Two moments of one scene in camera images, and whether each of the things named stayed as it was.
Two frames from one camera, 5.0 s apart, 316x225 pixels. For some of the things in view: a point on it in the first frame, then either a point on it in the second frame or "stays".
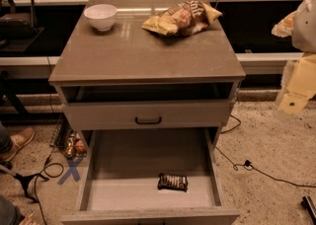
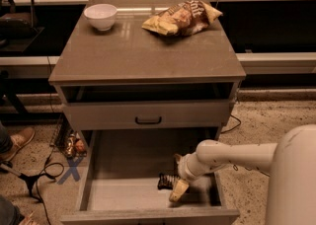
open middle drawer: [119, 185] stays
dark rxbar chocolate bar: [173, 183] stays
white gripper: [305, 30] -> [185, 169]
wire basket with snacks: [66, 140] stays
